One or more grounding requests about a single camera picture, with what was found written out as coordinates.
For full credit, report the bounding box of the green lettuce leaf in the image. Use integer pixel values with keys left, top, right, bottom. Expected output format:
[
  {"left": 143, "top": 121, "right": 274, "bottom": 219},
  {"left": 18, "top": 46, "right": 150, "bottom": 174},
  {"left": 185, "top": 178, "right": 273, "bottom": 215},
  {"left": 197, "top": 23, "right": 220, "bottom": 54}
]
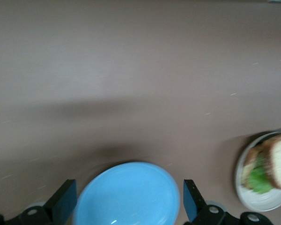
[{"left": 247, "top": 163, "right": 274, "bottom": 195}]

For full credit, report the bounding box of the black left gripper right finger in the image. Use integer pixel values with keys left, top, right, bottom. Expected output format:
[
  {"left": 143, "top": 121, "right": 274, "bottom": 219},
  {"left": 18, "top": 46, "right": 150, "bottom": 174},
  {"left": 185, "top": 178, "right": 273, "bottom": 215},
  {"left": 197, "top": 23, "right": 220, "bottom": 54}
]
[{"left": 183, "top": 179, "right": 272, "bottom": 225}]

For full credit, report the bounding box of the beige plate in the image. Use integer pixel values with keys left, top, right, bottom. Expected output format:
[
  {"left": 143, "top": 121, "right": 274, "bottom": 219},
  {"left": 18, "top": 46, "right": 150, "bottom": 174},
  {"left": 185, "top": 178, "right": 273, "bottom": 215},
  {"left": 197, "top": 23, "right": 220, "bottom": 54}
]
[{"left": 235, "top": 131, "right": 281, "bottom": 213}]

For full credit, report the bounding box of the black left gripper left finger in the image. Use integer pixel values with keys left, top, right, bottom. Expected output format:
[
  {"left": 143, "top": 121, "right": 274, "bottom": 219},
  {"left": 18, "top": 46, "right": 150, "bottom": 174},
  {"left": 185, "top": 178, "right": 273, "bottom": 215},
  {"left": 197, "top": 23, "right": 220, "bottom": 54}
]
[{"left": 0, "top": 179, "right": 77, "bottom": 225}]

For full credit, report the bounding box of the blue plate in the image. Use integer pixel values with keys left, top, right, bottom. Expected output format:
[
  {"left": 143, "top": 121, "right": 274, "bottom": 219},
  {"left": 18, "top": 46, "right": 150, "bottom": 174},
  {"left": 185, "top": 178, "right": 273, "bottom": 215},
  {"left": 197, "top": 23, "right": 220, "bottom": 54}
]
[{"left": 72, "top": 161, "right": 181, "bottom": 225}]

